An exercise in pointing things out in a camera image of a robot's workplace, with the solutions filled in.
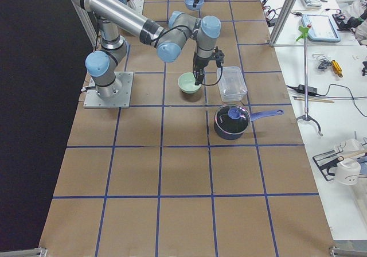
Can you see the blue bowl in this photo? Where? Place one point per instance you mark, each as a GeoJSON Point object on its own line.
{"type": "Point", "coordinates": [190, 4]}

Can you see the green bowl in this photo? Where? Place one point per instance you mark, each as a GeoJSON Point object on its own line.
{"type": "Point", "coordinates": [186, 83]}

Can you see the clear plastic food container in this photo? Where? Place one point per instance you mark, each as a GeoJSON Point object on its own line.
{"type": "Point", "coordinates": [231, 84]}

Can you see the dark blue pot with lid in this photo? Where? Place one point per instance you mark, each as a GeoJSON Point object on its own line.
{"type": "Point", "coordinates": [231, 120]}

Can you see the teach pendant tablet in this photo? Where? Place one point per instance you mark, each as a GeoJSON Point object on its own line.
{"type": "Point", "coordinates": [323, 28]}

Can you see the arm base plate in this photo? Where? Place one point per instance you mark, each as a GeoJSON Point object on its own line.
{"type": "Point", "coordinates": [116, 95]}
{"type": "Point", "coordinates": [136, 5]}

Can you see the aluminium frame post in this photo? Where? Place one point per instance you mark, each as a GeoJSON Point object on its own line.
{"type": "Point", "coordinates": [282, 18]}

